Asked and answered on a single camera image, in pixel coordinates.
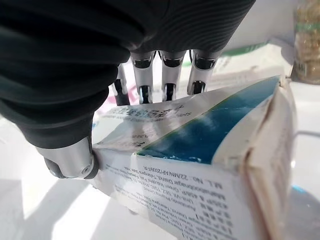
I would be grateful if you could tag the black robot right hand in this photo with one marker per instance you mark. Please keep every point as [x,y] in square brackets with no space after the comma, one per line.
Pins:
[75,62]

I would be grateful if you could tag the torn white blue medicine box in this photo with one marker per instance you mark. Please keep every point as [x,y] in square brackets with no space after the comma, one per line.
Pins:
[200,187]

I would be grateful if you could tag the long white medicine box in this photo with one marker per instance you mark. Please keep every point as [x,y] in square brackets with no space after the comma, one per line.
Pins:
[250,57]

